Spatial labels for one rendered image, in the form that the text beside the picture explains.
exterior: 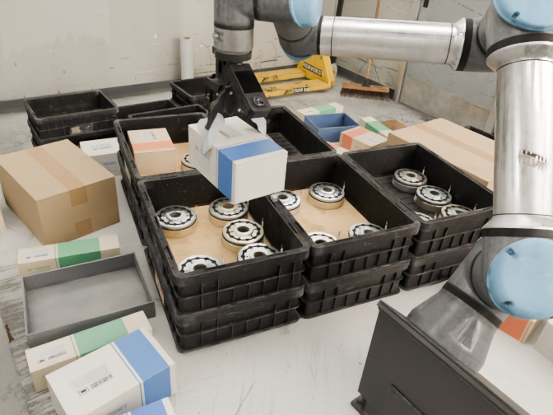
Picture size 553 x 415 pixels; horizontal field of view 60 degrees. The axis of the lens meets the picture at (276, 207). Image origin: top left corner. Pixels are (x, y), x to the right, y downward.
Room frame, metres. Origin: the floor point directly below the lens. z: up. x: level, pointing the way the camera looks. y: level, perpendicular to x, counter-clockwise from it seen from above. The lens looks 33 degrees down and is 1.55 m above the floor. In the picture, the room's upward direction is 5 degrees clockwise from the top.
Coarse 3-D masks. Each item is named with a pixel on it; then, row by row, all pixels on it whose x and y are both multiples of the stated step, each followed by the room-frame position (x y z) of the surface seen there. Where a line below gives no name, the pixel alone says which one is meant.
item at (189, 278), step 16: (176, 176) 1.08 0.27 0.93; (192, 176) 1.09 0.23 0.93; (144, 192) 0.99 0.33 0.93; (288, 224) 0.91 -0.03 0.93; (160, 240) 0.80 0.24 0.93; (304, 240) 0.85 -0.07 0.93; (272, 256) 0.78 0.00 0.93; (288, 256) 0.79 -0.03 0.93; (304, 256) 0.81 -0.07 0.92; (176, 272) 0.71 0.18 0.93; (192, 272) 0.71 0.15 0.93; (208, 272) 0.72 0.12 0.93; (224, 272) 0.73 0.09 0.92; (240, 272) 0.75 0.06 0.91
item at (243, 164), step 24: (240, 120) 1.00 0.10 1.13; (192, 144) 0.94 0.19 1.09; (216, 144) 0.87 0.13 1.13; (240, 144) 0.88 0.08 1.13; (264, 144) 0.89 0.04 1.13; (216, 168) 0.85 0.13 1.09; (240, 168) 0.80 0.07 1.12; (264, 168) 0.83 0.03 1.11; (240, 192) 0.80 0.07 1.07; (264, 192) 0.83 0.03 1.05
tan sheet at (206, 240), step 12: (204, 216) 1.05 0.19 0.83; (204, 228) 1.00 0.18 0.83; (216, 228) 1.00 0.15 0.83; (168, 240) 0.93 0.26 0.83; (180, 240) 0.94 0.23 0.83; (192, 240) 0.94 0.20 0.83; (204, 240) 0.95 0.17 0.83; (216, 240) 0.95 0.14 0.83; (264, 240) 0.97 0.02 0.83; (180, 252) 0.89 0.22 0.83; (192, 252) 0.90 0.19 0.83; (204, 252) 0.90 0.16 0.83; (216, 252) 0.91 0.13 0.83; (228, 252) 0.91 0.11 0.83
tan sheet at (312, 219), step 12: (300, 192) 1.23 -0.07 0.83; (300, 204) 1.16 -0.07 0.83; (348, 204) 1.18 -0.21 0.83; (300, 216) 1.10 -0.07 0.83; (312, 216) 1.10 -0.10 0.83; (324, 216) 1.11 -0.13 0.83; (336, 216) 1.11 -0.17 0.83; (348, 216) 1.12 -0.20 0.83; (360, 216) 1.13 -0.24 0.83; (312, 228) 1.04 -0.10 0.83; (324, 228) 1.05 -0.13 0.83; (336, 228) 1.05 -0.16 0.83; (348, 228) 1.06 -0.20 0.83
